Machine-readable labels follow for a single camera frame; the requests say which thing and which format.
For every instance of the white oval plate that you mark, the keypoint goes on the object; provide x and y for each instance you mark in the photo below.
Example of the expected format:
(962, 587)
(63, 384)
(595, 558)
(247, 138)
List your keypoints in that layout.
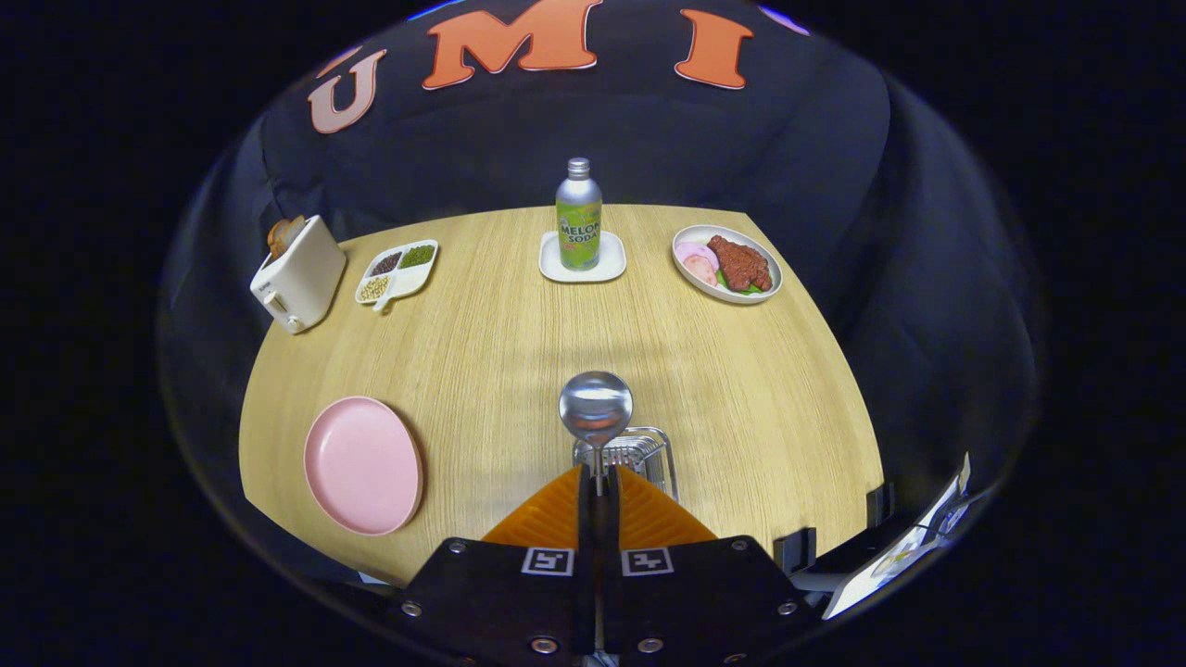
(774, 264)

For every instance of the black table clamp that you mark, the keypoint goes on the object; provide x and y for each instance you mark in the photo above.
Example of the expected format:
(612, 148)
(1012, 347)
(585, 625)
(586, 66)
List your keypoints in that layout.
(879, 503)

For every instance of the small white square saucer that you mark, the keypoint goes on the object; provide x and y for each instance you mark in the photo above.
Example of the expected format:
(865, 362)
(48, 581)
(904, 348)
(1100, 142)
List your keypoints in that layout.
(553, 269)

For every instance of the brown meat piece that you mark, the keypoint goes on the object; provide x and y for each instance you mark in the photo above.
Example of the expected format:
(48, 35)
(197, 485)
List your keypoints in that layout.
(741, 262)

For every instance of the tan beans pile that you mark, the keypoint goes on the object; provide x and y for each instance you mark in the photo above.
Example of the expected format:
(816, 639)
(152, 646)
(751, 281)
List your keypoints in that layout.
(373, 288)

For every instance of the pink round plate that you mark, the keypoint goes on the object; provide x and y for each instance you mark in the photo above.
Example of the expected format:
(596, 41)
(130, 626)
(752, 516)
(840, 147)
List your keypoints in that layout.
(361, 468)

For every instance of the pink ham slice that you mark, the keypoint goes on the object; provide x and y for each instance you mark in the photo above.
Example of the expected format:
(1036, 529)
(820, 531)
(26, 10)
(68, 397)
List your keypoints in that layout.
(701, 270)
(690, 250)

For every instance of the green peas pile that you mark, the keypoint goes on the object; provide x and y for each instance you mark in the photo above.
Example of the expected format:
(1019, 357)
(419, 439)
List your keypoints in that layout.
(418, 256)

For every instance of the white toaster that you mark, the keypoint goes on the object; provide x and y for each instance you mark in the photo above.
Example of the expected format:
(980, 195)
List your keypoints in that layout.
(301, 278)

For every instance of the silver metal spoon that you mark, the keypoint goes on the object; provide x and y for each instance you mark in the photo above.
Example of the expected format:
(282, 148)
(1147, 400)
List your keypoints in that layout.
(596, 408)

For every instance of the green label soda bottle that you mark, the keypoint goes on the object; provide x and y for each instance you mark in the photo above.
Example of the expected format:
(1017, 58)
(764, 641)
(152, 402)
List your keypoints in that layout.
(579, 222)

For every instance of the white divided dish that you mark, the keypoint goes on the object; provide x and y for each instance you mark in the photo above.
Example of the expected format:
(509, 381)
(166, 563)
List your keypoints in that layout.
(405, 281)

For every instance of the green vegetable leaf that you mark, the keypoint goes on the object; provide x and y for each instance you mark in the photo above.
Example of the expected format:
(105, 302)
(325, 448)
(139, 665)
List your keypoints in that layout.
(752, 290)

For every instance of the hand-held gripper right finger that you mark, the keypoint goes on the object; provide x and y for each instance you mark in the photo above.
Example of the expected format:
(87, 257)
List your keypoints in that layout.
(700, 597)

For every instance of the perforated metal tray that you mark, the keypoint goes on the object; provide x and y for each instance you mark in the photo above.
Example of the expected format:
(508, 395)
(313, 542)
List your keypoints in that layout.
(650, 454)

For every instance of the dark beans pile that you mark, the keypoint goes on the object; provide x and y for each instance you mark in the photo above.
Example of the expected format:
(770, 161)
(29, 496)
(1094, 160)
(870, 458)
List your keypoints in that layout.
(385, 264)

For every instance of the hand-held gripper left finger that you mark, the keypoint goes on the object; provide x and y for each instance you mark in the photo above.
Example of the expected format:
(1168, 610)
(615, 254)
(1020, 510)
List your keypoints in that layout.
(500, 597)

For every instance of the printed paper sheets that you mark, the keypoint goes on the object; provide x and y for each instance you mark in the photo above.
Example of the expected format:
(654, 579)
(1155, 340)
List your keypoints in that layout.
(889, 560)

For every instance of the toasted bread slice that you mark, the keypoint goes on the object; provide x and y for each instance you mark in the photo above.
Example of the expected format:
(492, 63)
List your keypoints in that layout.
(284, 236)

